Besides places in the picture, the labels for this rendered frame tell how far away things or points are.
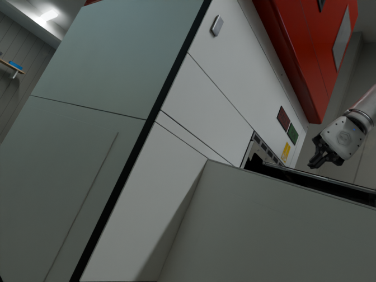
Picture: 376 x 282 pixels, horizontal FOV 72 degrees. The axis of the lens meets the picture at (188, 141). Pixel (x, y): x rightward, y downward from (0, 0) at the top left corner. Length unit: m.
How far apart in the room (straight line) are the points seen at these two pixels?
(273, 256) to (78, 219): 0.37
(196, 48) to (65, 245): 0.46
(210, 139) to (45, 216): 0.40
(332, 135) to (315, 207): 0.34
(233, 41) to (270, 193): 0.36
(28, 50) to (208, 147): 7.83
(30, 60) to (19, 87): 0.77
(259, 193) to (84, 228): 0.34
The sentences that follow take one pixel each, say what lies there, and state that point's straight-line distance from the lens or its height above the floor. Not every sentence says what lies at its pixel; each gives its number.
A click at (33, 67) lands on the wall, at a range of 8.29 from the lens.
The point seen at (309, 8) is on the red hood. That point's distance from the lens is 0.96.
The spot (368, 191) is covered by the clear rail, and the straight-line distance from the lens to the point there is 0.74.
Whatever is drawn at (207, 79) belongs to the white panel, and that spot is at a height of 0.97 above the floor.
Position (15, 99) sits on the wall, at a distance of 8.18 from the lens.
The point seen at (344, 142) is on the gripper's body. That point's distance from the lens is 0.84.
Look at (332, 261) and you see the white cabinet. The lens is 0.51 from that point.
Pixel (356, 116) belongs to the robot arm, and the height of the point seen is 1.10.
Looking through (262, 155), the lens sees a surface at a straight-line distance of 0.86.
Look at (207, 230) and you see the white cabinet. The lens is 0.58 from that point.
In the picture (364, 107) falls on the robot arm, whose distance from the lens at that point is 0.89.
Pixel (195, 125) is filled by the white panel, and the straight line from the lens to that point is 0.57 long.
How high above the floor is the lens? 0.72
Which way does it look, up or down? 11 degrees up
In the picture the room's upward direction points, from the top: 24 degrees clockwise
